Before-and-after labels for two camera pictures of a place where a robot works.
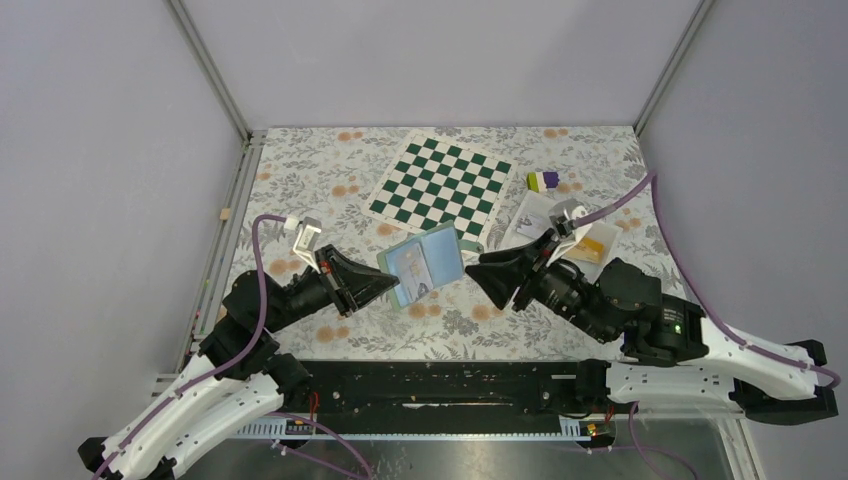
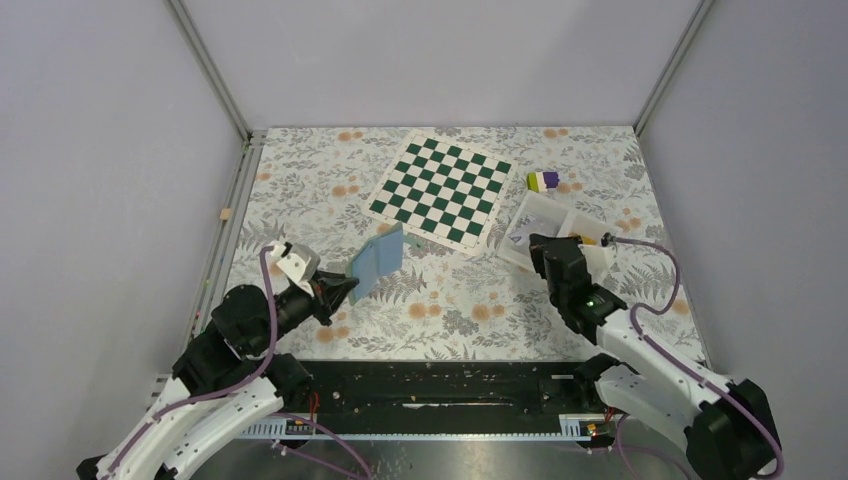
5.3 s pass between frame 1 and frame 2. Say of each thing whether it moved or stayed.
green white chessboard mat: stayed
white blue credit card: moved
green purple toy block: stayed
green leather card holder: moved
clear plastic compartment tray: stayed
